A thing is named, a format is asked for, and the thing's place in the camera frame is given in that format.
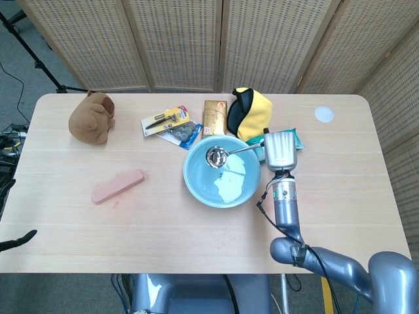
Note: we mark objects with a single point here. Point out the razor blister pack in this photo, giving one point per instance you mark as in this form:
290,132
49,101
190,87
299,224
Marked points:
165,121

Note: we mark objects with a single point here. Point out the blue blister pack with discs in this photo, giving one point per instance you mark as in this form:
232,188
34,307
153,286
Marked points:
183,133

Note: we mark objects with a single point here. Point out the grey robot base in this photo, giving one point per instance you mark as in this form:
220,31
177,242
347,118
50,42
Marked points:
196,294

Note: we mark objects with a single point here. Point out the pink rectangular case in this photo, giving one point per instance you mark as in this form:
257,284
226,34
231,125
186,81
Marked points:
118,185

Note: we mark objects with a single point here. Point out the light blue bowl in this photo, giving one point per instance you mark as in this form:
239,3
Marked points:
222,176

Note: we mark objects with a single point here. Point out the black tripod stand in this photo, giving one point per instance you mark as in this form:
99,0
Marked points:
32,59

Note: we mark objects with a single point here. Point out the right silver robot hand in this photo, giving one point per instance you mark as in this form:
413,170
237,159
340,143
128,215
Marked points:
280,150

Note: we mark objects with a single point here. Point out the white round table grommet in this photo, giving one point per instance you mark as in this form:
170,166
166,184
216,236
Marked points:
324,114

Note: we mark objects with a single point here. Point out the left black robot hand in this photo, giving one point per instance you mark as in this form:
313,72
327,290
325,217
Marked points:
14,240

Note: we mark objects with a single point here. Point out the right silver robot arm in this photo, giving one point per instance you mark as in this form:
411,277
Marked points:
327,248

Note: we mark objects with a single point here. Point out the yellow and black pouch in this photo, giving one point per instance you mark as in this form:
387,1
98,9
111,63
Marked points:
252,114

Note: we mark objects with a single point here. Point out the gold foil packet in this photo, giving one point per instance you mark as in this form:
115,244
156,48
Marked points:
215,117

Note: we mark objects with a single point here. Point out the woven folding screen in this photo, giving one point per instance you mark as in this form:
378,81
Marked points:
209,42

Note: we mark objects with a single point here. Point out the teal wet wipes pack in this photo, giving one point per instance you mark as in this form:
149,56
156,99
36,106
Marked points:
299,140

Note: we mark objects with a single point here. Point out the brown capybara plush toy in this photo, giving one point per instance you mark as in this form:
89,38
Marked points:
91,119

